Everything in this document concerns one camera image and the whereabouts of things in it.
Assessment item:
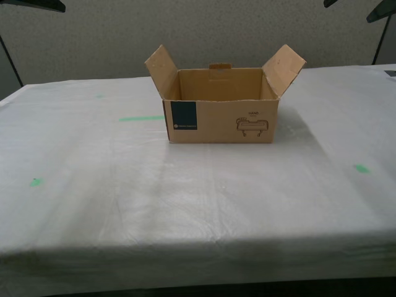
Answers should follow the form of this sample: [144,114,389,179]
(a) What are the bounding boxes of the grey fabric office partition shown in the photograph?
[0,0,396,101]

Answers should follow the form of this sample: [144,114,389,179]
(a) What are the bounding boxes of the cardboard box black stripes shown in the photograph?
[144,43,307,145]

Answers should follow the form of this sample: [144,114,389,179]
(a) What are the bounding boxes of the white translucent table cover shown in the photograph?
[0,63,396,279]

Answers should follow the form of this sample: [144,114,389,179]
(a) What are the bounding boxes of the faded green tape strip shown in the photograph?
[119,115,165,123]

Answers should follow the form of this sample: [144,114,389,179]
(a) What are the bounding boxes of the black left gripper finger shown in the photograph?
[0,0,67,14]

